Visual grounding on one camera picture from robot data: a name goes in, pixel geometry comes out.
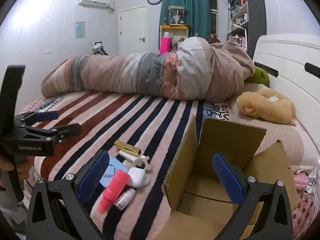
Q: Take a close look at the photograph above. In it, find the pink gift bag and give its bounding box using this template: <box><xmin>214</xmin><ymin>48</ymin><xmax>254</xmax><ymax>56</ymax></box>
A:
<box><xmin>161</xmin><ymin>37</ymin><xmax>173</xmax><ymax>55</ymax></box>

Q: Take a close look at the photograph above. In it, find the dark wall bookshelf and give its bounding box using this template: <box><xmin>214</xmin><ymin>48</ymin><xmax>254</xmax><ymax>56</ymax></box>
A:
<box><xmin>227</xmin><ymin>0</ymin><xmax>267</xmax><ymax>55</ymax></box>

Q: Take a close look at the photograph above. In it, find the pink pillow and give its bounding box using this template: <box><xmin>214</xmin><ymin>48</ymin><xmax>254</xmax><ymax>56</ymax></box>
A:
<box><xmin>226</xmin><ymin>82</ymin><xmax>319</xmax><ymax>168</ymax></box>

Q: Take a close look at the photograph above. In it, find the white cable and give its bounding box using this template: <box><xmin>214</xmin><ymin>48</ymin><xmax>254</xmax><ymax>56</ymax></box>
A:
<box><xmin>292</xmin><ymin>117</ymin><xmax>320</xmax><ymax>200</ymax></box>

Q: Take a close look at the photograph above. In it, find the white rounded case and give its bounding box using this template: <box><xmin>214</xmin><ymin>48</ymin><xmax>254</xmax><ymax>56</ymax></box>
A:
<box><xmin>127</xmin><ymin>167</ymin><xmax>150</xmax><ymax>188</ymax></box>

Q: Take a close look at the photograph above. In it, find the person's left hand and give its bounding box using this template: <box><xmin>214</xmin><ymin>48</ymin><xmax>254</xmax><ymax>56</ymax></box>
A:
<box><xmin>0</xmin><ymin>154</ymin><xmax>30</xmax><ymax>189</ymax></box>

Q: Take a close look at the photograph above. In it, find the white bed headboard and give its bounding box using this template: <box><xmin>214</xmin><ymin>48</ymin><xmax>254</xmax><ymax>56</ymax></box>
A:
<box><xmin>252</xmin><ymin>34</ymin><xmax>320</xmax><ymax>167</ymax></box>

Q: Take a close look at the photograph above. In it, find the white door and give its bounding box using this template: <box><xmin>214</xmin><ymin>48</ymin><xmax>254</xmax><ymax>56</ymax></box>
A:
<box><xmin>119</xmin><ymin>6</ymin><xmax>147</xmax><ymax>55</ymax></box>

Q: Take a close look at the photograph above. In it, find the green plush toy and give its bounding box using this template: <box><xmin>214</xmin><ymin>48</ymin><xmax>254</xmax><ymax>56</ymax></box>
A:
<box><xmin>245</xmin><ymin>66</ymin><xmax>270</xmax><ymax>85</ymax></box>

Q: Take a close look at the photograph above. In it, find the brown cardboard box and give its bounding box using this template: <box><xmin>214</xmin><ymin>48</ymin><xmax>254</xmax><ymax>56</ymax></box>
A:
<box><xmin>162</xmin><ymin>115</ymin><xmax>299</xmax><ymax>240</ymax></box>

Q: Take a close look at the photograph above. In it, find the striped plush blanket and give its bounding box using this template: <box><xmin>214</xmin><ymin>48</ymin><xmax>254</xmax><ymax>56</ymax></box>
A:
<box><xmin>15</xmin><ymin>90</ymin><xmax>230</xmax><ymax>240</ymax></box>

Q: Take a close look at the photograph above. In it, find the rolled pink grey duvet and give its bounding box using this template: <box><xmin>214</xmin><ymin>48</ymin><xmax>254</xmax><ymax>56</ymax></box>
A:
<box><xmin>40</xmin><ymin>36</ymin><xmax>256</xmax><ymax>103</ymax></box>

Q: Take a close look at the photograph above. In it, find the glass display tank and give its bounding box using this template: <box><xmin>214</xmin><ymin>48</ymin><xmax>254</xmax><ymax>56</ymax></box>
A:
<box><xmin>168</xmin><ymin>5</ymin><xmax>187</xmax><ymax>26</ymax></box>

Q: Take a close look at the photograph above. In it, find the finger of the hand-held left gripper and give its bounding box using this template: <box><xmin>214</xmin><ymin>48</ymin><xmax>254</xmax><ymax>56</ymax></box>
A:
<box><xmin>14</xmin><ymin>111</ymin><xmax>60</xmax><ymax>127</ymax></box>
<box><xmin>22</xmin><ymin>123</ymin><xmax>82</xmax><ymax>142</ymax></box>

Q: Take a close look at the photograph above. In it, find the light blue wall poster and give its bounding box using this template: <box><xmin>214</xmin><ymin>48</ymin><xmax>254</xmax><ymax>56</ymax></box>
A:
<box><xmin>75</xmin><ymin>21</ymin><xmax>86</xmax><ymax>39</ymax></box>

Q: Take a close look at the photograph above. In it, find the gold rectangular case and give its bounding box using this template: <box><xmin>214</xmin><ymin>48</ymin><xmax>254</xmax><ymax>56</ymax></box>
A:
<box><xmin>114</xmin><ymin>140</ymin><xmax>142</xmax><ymax>156</ymax></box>

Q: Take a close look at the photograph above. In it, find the small white pink bottle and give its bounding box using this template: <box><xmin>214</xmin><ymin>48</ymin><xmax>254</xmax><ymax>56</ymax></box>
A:
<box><xmin>113</xmin><ymin>188</ymin><xmax>136</xmax><ymax>211</ymax></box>

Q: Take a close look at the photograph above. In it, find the pink dotted bedsheet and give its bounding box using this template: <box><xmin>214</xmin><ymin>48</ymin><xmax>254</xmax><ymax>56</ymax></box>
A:
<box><xmin>291</xmin><ymin>170</ymin><xmax>319</xmax><ymax>238</ymax></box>

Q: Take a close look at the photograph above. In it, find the teal curtain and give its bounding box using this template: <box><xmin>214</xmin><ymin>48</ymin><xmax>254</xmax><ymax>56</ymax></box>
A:
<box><xmin>159</xmin><ymin>0</ymin><xmax>211</xmax><ymax>54</ymax></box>

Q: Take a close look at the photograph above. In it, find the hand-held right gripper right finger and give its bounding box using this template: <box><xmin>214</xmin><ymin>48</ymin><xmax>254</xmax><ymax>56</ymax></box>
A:
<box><xmin>213</xmin><ymin>153</ymin><xmax>293</xmax><ymax>240</ymax></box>

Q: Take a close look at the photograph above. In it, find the pink plastic bottle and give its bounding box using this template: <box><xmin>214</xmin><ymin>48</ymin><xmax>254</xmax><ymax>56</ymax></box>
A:
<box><xmin>98</xmin><ymin>169</ymin><xmax>130</xmax><ymax>214</ymax></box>

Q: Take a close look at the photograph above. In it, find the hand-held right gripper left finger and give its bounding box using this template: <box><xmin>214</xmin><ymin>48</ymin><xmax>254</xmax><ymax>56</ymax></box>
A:
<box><xmin>26</xmin><ymin>150</ymin><xmax>110</xmax><ymax>240</ymax></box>

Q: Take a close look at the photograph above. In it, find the yellow shelf unit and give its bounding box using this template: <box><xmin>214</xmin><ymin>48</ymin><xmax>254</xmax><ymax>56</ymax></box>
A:
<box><xmin>159</xmin><ymin>25</ymin><xmax>189</xmax><ymax>54</ymax></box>

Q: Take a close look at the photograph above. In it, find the tan plush toy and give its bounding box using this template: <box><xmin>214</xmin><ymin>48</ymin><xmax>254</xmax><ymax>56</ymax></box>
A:
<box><xmin>236</xmin><ymin>88</ymin><xmax>296</xmax><ymax>125</ymax></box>

